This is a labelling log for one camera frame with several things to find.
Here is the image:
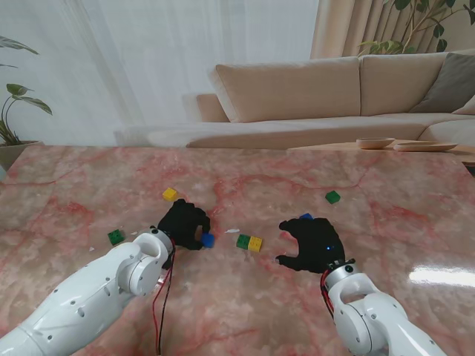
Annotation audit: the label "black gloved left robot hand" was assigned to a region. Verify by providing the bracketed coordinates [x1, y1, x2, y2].
[157, 199, 212, 251]

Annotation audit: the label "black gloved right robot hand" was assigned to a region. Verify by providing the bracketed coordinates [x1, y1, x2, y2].
[275, 217, 347, 275]

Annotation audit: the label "light wooden coffee table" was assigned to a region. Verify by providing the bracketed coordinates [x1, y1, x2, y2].
[287, 142, 475, 164]

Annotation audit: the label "wooden bowl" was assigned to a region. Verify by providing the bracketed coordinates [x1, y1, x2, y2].
[356, 136, 396, 150]

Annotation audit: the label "flat wooden plate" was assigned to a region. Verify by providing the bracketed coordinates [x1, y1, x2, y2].
[393, 141, 458, 152]

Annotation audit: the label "beige sofa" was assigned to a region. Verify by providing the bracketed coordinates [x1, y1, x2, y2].
[113, 49, 475, 151]

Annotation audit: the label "white sheer curtain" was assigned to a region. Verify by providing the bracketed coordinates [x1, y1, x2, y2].
[0, 0, 320, 148]

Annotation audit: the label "grey plant pot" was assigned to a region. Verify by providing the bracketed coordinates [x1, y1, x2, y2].
[0, 139, 45, 171]

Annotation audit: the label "green potted plant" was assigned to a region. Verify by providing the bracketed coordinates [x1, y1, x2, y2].
[0, 35, 53, 146]

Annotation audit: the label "cream cushion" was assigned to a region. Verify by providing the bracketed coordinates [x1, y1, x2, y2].
[451, 94, 475, 116]

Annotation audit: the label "grey cushion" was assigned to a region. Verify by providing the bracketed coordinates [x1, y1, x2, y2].
[410, 51, 475, 114]

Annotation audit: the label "beige curtain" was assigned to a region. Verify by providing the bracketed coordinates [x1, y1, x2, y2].
[309, 0, 475, 60]

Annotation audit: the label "tall leafy plant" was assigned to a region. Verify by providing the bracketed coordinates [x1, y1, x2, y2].
[358, 0, 475, 56]

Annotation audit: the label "right arm red black cables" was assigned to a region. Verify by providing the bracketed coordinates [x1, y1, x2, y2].
[319, 269, 337, 322]

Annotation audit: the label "arm red black cables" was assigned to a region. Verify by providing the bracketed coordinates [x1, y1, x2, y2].
[319, 269, 337, 322]
[151, 251, 177, 356]

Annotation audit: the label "left arm red black cables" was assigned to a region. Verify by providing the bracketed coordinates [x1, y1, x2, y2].
[151, 251, 177, 356]

